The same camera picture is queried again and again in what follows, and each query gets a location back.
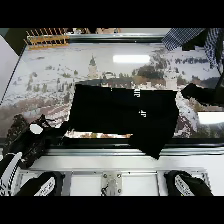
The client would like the black garment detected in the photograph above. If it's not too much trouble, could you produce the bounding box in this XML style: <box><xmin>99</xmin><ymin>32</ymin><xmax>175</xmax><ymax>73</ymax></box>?
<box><xmin>67</xmin><ymin>83</ymin><xmax>181</xmax><ymax>161</ymax></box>

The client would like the blue checked shirt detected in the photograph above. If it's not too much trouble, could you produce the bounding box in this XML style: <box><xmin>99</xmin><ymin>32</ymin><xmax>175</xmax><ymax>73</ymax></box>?
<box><xmin>161</xmin><ymin>28</ymin><xmax>207</xmax><ymax>51</ymax></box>

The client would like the checked garment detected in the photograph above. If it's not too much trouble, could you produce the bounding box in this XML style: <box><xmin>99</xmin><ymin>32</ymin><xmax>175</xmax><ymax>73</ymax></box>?
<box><xmin>204</xmin><ymin>28</ymin><xmax>224</xmax><ymax>73</ymax></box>

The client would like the silver frame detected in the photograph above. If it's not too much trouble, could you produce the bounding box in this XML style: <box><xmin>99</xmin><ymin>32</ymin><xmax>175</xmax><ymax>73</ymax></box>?
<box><xmin>13</xmin><ymin>32</ymin><xmax>224</xmax><ymax>197</ymax></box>

